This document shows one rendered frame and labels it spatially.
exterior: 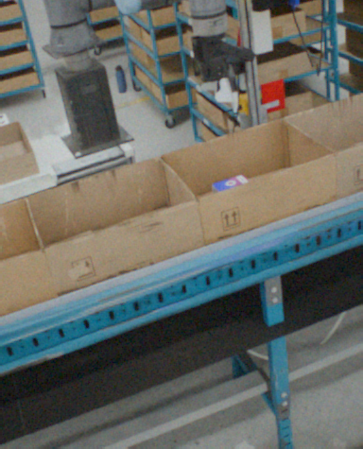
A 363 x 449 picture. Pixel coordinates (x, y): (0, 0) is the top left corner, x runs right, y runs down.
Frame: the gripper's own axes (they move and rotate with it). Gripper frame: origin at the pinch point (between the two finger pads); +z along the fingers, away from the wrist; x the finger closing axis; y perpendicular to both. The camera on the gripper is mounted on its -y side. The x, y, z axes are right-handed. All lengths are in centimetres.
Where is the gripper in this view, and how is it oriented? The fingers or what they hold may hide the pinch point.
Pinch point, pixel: (228, 103)
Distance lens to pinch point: 173.7
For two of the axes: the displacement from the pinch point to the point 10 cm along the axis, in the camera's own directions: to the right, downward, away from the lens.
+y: -9.2, 3.1, -2.2
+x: 3.4, 4.3, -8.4
